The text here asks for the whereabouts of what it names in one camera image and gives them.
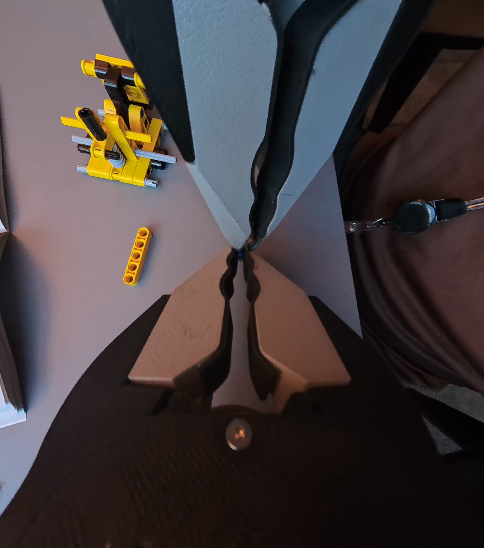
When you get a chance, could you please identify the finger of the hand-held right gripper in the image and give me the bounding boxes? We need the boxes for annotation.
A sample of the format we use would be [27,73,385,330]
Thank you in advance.
[173,0,279,245]
[251,0,403,247]

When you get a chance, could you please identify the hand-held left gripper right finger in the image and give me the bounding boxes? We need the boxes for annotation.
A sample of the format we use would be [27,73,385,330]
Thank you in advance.
[244,250,351,414]

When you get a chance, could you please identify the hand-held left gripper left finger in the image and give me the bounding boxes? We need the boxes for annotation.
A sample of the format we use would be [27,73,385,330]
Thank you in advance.
[128,247,234,401]

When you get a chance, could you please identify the yellow lego vehicle assembly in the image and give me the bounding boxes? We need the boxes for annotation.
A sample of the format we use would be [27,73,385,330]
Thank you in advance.
[61,53,177,188]

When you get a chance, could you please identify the yellow lego beam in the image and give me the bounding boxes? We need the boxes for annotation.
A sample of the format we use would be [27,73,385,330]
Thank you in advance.
[123,227,153,286]

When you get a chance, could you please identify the person's brown shirt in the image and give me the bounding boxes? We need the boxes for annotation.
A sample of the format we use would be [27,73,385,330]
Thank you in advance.
[338,17,484,422]

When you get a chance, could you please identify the black badge reel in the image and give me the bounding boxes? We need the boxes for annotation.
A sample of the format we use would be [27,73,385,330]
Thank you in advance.
[345,199,440,234]

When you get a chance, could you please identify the black chair frame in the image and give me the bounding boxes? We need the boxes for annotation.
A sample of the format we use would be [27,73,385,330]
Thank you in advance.
[364,32,484,134]

